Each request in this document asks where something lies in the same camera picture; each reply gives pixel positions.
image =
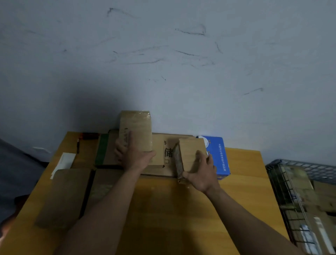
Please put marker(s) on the pile of cardboard parcels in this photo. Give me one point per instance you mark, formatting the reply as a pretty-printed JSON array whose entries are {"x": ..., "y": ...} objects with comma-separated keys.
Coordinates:
[{"x": 301, "y": 194}]

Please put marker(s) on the red and black tool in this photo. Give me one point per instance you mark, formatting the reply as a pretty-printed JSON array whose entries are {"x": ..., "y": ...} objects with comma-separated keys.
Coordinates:
[{"x": 89, "y": 136}]

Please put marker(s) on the narrow flat cardboard sheet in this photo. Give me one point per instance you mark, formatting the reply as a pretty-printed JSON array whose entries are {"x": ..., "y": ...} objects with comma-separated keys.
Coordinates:
[{"x": 101, "y": 186}]

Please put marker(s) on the large flat cardboard box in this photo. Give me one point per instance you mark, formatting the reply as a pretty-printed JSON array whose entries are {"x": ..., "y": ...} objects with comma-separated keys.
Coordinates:
[{"x": 160, "y": 149}]

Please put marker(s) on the green tape strip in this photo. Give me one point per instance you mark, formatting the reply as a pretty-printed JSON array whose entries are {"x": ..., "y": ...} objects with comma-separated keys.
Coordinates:
[{"x": 101, "y": 149}]

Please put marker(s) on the person's left thumb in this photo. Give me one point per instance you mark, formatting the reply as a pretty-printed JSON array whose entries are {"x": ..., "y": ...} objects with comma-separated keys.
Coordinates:
[{"x": 151, "y": 156}]

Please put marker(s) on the wide flat cardboard sheet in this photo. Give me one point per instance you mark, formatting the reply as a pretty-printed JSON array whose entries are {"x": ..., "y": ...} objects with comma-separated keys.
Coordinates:
[{"x": 63, "y": 197}]

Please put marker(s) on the black pen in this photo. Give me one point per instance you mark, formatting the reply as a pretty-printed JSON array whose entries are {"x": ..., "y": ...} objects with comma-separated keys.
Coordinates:
[{"x": 78, "y": 145}]

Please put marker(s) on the person's right hand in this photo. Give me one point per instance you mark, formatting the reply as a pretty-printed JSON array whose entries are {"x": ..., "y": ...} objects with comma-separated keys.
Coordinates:
[{"x": 204, "y": 177}]

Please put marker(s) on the tall taped cardboard parcel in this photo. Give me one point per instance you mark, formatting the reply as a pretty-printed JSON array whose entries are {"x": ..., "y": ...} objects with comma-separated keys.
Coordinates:
[{"x": 137, "y": 126}]

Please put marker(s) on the blue printed carton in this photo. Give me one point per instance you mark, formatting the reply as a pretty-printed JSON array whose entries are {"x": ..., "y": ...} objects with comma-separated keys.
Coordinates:
[{"x": 219, "y": 155}]

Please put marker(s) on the person's left hand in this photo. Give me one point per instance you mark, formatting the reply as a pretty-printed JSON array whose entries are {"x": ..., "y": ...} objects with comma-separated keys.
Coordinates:
[{"x": 133, "y": 159}]

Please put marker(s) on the person's left forearm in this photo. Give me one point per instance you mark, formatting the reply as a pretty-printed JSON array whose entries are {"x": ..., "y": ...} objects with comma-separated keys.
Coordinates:
[{"x": 105, "y": 215}]

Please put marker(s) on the person's right forearm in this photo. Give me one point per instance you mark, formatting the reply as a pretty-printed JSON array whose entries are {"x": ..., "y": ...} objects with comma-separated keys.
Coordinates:
[{"x": 246, "y": 226}]

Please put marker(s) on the small brown cardboard box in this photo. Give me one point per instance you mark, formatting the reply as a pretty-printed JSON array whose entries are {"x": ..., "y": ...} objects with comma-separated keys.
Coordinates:
[{"x": 187, "y": 152}]

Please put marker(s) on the person's right thumb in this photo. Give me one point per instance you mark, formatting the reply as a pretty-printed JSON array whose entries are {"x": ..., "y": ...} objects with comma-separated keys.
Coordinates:
[{"x": 189, "y": 174}]

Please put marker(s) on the white paper sheet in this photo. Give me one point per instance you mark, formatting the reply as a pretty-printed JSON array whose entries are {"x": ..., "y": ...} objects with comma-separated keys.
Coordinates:
[{"x": 64, "y": 161}]

